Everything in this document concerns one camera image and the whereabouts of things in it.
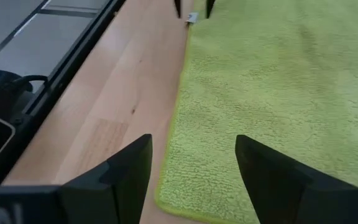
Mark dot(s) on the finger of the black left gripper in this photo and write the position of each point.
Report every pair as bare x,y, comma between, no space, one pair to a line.
178,6
210,6

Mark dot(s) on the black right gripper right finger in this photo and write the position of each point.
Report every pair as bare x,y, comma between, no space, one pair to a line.
275,193

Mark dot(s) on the green microfiber towel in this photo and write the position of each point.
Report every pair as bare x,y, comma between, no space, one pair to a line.
275,77

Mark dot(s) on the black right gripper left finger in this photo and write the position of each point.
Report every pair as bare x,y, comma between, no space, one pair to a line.
120,193

